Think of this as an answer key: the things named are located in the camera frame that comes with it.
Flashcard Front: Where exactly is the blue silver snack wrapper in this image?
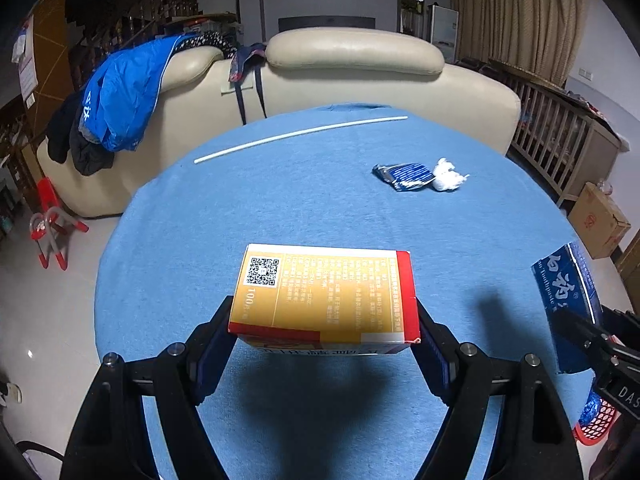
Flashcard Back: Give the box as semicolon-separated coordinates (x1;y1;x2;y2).
371;162;436;194

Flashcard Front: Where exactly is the blue jacket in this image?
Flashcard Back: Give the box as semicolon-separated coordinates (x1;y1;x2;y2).
72;35;186;153

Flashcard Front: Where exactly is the white standing air conditioner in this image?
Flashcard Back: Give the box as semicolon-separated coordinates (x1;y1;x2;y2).
427;4;460;61

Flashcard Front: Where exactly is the dark jacket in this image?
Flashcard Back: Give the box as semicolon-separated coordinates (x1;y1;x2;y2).
47;90;116;177

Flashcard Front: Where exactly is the thin white stick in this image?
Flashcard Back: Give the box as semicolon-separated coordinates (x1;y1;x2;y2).
194;116;409;164

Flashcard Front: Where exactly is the orange cardboard box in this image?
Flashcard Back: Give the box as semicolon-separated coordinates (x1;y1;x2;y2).
227;243;423;356

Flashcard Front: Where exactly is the blue cardboard box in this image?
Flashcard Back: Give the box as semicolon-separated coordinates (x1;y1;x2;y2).
531;241;603;376

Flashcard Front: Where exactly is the blue tablecloth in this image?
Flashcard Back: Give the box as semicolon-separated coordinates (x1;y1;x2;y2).
94;102;598;480

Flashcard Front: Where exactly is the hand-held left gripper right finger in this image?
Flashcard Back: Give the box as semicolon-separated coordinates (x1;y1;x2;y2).
414;300;586;480

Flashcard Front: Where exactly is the white crumpled tissue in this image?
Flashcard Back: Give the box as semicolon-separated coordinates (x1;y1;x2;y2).
431;158;471;193

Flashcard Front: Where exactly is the red plastic stool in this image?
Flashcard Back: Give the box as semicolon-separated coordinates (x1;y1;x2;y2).
29;177;90;271

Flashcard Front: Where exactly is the beige curtain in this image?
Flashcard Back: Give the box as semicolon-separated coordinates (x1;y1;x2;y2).
449;0;591;86

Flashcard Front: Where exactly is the brown cardboard box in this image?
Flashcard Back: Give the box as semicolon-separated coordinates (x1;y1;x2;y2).
567;182;632;260

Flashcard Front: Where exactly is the dark blue strapped garment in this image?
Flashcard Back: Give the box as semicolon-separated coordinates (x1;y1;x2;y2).
229;42;268;126

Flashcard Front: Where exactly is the red plastic basket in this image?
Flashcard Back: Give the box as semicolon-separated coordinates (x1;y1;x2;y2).
572;400;631;447

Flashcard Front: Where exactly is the shiny blue foil wrapper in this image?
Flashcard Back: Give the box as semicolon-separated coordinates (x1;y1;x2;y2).
579;392;603;426

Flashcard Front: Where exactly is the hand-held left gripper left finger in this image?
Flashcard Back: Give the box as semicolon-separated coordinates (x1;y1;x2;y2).
65;302;236;480

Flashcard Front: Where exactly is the dark patterned cloth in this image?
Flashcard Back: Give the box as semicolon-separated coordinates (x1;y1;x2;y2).
172;30;238;58

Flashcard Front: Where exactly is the cream leather sofa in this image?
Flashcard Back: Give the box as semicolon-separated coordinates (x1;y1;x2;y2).
37;27;522;218

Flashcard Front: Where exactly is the black cable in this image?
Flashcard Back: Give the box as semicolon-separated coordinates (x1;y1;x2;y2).
15;440;66;463

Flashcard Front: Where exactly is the black television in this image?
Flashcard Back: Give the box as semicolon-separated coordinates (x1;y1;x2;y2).
277;16;377;33

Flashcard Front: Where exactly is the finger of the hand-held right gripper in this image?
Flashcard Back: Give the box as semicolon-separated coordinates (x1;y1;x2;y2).
600;305;640;346
551;305;613;363

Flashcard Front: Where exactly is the wooden crib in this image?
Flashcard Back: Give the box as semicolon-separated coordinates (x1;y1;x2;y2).
492;60;623;208

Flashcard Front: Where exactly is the wall poster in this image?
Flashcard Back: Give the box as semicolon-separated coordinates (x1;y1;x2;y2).
12;15;40;106

